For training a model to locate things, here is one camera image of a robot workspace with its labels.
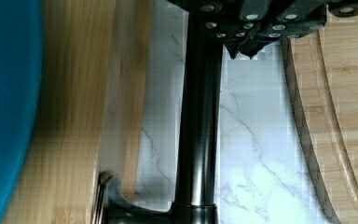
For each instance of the bamboo cutting board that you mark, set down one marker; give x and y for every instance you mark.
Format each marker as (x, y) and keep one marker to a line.
(322, 78)

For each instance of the teal plate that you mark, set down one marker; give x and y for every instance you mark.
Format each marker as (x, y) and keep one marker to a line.
(20, 77)

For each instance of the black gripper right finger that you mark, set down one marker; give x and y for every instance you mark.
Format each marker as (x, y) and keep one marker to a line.
(277, 19)

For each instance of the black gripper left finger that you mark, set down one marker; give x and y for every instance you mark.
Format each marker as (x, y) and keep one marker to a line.
(235, 23)

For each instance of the wooden drawer with black handle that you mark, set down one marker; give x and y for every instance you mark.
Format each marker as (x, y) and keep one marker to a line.
(81, 164)

